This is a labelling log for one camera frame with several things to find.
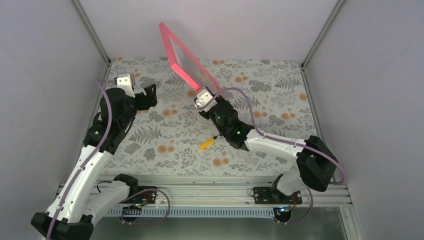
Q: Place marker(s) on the floral patterned table mat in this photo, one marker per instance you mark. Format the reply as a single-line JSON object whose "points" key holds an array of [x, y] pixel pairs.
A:
{"points": [[166, 139]]}

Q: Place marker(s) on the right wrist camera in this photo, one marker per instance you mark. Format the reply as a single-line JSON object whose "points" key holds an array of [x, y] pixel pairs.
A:
{"points": [[204, 100]]}

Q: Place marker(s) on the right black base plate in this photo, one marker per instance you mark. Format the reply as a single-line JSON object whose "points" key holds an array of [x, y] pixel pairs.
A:
{"points": [[263, 195]]}

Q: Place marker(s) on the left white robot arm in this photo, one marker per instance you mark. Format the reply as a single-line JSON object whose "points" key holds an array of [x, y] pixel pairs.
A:
{"points": [[71, 216]]}

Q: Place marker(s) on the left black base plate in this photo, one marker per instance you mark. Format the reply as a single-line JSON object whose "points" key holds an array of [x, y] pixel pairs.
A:
{"points": [[142, 195]]}

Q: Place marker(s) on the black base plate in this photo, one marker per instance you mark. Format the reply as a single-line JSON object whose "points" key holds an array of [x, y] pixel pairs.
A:
{"points": [[142, 195], [263, 195]]}

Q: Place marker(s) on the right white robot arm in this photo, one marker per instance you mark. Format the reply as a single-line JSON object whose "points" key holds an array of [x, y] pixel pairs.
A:
{"points": [[316, 164]]}

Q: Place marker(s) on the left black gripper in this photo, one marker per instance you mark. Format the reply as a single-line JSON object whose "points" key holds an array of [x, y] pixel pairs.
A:
{"points": [[151, 96]]}

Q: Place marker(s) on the pink picture frame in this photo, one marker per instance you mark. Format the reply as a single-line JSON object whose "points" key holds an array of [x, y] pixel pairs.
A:
{"points": [[185, 64]]}

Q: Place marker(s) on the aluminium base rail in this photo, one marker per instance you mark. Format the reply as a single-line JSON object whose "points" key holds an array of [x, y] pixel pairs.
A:
{"points": [[214, 196]]}

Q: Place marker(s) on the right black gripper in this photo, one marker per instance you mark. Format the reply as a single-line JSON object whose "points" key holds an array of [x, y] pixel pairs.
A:
{"points": [[221, 99]]}

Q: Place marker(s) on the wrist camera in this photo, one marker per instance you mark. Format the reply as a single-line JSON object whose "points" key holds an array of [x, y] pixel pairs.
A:
{"points": [[126, 82], [204, 100]]}

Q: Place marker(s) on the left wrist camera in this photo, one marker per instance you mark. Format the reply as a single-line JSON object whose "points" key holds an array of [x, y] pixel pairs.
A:
{"points": [[126, 82]]}

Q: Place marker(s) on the yellow handled screwdriver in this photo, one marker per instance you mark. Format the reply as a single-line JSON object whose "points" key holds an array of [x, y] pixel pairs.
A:
{"points": [[208, 142]]}

